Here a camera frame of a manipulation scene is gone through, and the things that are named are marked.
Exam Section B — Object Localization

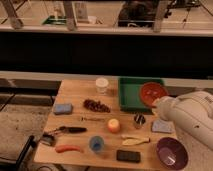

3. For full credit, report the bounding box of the red-orange bowl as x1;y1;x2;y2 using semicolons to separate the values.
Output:
139;82;168;108

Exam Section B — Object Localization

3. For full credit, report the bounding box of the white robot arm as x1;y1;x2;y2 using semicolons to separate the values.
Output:
153;91;213;150

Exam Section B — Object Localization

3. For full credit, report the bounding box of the white cup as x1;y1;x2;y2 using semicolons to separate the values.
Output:
95;77;109;94

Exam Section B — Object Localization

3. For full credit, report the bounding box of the green plastic tray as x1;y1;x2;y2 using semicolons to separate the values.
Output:
118;76;164;112

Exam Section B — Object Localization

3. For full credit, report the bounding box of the bunch of dark grapes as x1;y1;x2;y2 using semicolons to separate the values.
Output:
83;99;111;113

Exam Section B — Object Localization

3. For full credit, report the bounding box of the orange round fruit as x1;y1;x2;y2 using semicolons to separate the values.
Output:
107;118;120;133

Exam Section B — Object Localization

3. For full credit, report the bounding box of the small metal tool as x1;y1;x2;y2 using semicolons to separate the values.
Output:
79;117;105;122

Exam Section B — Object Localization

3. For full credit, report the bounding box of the small dark metal cup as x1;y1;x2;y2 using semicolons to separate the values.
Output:
133;114;146;129

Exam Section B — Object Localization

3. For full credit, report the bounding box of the blue plastic cup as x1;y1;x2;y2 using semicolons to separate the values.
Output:
89;136;105;153

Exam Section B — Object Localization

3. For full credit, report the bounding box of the light blue sponge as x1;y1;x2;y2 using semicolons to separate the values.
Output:
151;120;173;134

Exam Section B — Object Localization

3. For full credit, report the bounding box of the black rectangular block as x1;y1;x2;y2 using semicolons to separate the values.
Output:
116;150;141;163

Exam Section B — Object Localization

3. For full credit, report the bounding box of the orange sausage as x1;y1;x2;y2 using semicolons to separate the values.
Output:
55;145;84;153

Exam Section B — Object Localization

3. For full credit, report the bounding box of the black clamp handle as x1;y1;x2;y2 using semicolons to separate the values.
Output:
15;135;36;171

